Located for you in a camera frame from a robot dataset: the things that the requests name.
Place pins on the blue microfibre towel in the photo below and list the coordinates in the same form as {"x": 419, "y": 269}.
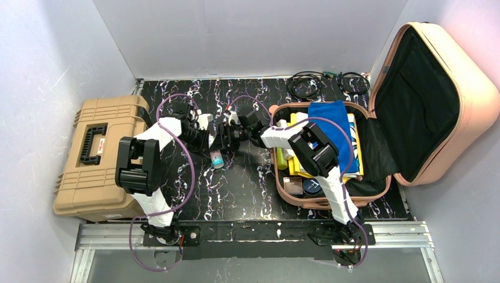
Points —
{"x": 336, "y": 112}

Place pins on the dark round jar lid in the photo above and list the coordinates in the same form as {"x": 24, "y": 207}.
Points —
{"x": 311, "y": 187}

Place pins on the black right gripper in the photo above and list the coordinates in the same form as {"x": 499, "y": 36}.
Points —
{"x": 227, "y": 135}

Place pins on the white shirt blue print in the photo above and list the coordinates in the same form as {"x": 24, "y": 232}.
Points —
{"x": 353, "y": 144}

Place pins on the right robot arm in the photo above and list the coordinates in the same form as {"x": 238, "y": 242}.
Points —
{"x": 316, "y": 152}

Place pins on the white teal gradient bottle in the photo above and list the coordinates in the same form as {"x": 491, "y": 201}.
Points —
{"x": 217, "y": 159}

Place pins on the aluminium frame rail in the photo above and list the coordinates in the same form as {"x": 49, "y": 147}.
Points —
{"x": 316, "y": 239}

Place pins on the brown leather wallet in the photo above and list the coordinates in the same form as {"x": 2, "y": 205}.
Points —
{"x": 293, "y": 185}

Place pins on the yellow-green spray bottle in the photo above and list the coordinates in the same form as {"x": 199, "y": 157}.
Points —
{"x": 280, "y": 162}

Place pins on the tan plastic tool case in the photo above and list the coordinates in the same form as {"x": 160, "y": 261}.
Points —
{"x": 86, "y": 188}

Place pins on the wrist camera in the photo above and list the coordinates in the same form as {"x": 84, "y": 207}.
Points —
{"x": 247, "y": 118}
{"x": 203, "y": 121}

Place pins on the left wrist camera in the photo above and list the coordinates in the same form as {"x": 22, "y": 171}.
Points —
{"x": 203, "y": 121}

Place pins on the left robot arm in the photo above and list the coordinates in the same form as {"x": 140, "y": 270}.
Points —
{"x": 138, "y": 167}

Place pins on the pink suitcase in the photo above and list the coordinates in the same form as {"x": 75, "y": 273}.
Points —
{"x": 429, "y": 104}

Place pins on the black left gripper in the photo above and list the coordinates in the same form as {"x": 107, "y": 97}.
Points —
{"x": 205, "y": 138}

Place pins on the yellow garment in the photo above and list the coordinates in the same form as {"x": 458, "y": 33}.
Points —
{"x": 295, "y": 164}

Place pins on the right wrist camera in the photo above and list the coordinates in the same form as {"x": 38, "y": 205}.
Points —
{"x": 247, "y": 118}

